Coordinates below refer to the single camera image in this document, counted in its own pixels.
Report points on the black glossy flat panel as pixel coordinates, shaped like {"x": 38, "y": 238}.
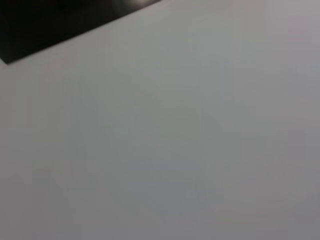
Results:
{"x": 37, "y": 25}

